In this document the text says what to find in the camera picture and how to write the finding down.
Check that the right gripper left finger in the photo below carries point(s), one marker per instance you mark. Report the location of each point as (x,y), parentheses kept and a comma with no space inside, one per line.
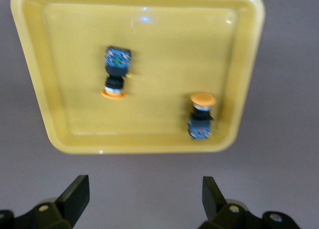
(69,204)

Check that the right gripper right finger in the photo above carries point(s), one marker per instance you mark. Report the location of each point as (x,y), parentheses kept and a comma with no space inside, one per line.
(219,214)

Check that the yellow push button switch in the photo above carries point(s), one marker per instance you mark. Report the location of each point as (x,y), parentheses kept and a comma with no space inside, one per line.
(117,62)
(199,129)

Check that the yellow plastic tray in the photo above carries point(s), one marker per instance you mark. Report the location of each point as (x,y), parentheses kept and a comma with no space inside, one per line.
(162,52)

